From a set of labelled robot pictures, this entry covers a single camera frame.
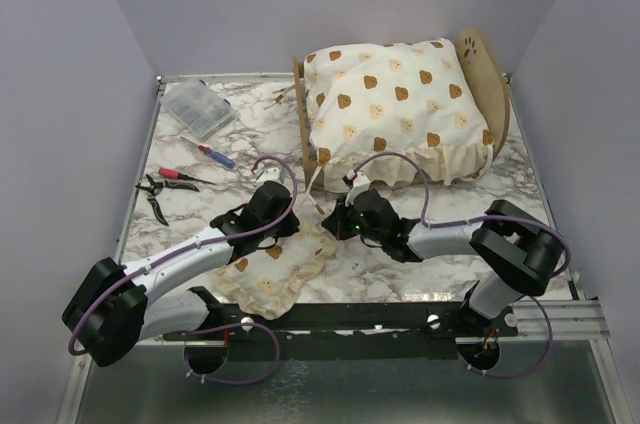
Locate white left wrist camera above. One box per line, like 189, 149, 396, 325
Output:
255, 166, 284, 185

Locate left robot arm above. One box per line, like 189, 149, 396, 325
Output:
62, 181, 299, 367

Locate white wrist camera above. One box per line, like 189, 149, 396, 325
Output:
255, 166, 284, 185
343, 170, 371, 206

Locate small bear print pillow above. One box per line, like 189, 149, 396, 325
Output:
212, 223, 337, 320

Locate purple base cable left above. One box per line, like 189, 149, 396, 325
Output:
184, 319, 282, 386

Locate blue handled screwdriver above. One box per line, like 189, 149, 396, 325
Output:
180, 136, 235, 169

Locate clear plastic screw box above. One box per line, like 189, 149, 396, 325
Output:
160, 79, 236, 140

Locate black front mounting rail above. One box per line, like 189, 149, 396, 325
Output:
163, 301, 518, 362

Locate wooden pet bed frame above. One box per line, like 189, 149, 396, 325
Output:
293, 28, 511, 184

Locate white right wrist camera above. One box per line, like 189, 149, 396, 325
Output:
343, 170, 371, 206

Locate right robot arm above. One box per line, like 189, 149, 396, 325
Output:
321, 189, 571, 335

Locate large bear print cushion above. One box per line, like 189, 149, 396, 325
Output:
290, 38, 498, 193

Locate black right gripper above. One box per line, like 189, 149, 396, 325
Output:
322, 193, 385, 245

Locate red handled screwdriver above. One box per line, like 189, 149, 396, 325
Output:
158, 167, 212, 184

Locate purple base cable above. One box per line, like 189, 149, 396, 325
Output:
462, 296, 558, 380
184, 319, 282, 386

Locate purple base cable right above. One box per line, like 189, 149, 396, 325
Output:
462, 296, 558, 380

